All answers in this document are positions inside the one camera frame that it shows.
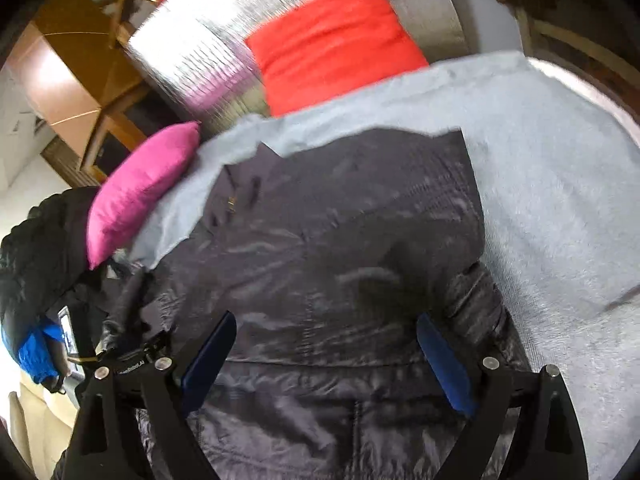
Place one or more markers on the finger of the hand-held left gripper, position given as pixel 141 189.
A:
pixel 159 346

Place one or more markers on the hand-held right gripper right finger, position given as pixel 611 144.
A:
pixel 445 365

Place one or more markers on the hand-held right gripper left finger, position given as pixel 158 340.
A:
pixel 210 360

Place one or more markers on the dark grey nylon jacket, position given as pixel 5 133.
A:
pixel 325 260

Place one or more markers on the blue cloth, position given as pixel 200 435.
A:
pixel 35 350

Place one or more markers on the beige cushion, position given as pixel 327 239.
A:
pixel 40 420

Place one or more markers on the black puffy jacket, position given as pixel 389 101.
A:
pixel 40 260

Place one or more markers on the pink pillow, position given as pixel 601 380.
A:
pixel 140 190

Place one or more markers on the light grey blanket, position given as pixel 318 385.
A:
pixel 550 185

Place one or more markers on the wooden cabinet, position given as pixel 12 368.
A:
pixel 75 60

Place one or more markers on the silver foil insulation mat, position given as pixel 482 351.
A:
pixel 200 50

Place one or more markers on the white bed sheet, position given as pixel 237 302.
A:
pixel 590 95

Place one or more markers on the red pillow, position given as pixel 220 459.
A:
pixel 330 45

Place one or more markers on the wooden shelf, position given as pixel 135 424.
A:
pixel 575 35

